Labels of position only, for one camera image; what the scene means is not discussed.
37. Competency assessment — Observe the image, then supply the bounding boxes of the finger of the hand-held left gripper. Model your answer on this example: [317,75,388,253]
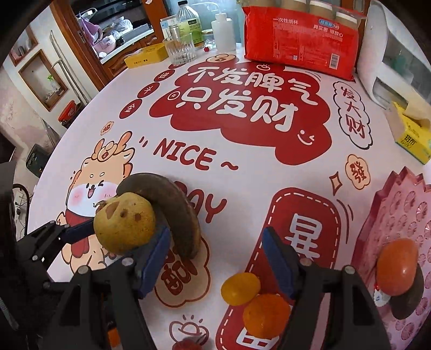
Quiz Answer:
[17,218,97,270]

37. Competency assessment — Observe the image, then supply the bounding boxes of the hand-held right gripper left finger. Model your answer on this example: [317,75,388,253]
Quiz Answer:
[37,225,172,350]

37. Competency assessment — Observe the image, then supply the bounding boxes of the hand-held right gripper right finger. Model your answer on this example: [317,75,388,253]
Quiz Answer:
[262,226,393,350]

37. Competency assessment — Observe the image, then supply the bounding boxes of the yellow brown spotted pear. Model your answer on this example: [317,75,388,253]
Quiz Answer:
[93,191,157,256]

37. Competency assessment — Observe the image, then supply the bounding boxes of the small yellow kumquat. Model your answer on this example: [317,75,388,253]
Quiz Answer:
[220,272,261,307]

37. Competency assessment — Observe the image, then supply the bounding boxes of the orange tangerine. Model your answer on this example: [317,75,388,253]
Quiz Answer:
[243,293,291,340]

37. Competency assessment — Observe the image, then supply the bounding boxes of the brown overripe banana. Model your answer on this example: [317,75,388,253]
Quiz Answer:
[116,173,202,260]

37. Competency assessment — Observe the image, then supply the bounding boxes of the pink scalloped fruit plate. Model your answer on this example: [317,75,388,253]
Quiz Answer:
[350,170,431,350]

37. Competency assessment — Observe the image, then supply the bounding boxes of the black floor device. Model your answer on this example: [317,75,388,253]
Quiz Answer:
[26,144,51,177]

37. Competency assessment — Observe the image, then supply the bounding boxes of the small red white wrapper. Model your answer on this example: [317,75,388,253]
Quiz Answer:
[373,284,391,307]

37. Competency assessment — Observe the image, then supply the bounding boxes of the red apple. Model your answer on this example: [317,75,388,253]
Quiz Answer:
[375,238,419,297]

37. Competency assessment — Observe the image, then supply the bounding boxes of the red basket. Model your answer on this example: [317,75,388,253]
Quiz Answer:
[58,100,82,127]

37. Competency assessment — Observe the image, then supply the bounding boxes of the dark brown round fruit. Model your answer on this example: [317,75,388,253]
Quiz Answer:
[390,264,425,321]

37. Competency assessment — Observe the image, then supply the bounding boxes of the yellow tissue box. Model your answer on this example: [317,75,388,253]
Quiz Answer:
[384,101,431,165]

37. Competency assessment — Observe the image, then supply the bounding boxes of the flat yellow box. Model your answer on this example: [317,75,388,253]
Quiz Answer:
[124,45,168,69]

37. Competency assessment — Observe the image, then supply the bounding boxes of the wooden cabinet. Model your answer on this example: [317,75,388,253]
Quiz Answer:
[50,0,176,86]

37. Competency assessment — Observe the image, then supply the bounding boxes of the clear ribbed glass cup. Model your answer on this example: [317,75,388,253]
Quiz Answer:
[162,35,196,66]

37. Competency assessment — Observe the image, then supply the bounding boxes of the clear plastic bottle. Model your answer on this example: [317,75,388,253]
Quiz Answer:
[176,0,197,48]

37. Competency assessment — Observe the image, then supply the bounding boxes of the white squeeze bottle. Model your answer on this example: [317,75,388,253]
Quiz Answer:
[211,6,237,53]

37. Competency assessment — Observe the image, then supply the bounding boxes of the white countertop appliance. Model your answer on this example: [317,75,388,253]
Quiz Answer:
[356,0,431,110]

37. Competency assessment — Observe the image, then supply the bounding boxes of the recessed wall shelf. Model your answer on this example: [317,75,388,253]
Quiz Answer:
[18,49,69,112]

